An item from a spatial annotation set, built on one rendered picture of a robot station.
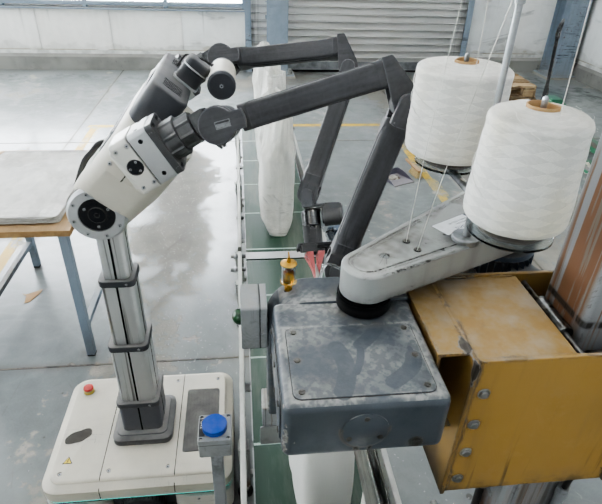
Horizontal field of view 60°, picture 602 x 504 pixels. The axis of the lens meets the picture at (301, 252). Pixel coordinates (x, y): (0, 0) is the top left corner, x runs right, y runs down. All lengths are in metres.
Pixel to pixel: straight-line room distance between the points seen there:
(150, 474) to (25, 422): 0.84
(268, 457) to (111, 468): 0.56
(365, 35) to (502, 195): 7.85
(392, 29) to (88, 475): 7.58
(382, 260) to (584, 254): 0.32
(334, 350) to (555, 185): 0.37
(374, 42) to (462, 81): 7.68
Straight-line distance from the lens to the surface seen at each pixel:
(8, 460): 2.57
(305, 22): 8.33
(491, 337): 0.88
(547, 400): 0.94
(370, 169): 1.11
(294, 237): 2.95
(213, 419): 1.34
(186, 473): 2.00
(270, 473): 1.82
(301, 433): 0.75
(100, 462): 2.09
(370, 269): 0.83
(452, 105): 0.91
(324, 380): 0.75
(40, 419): 2.66
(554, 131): 0.69
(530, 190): 0.71
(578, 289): 0.95
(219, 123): 1.09
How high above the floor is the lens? 1.87
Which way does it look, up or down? 32 degrees down
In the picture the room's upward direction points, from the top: 2 degrees clockwise
